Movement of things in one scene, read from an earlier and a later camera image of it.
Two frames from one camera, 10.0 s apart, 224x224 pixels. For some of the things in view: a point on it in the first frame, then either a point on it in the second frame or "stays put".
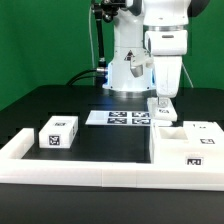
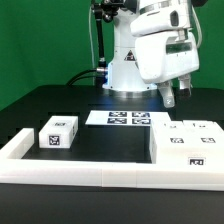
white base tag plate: x=119 y=118 stays put
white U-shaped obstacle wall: x=16 y=144 stays put
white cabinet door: x=162 y=109 → x=173 y=133
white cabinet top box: x=58 y=132 stays put
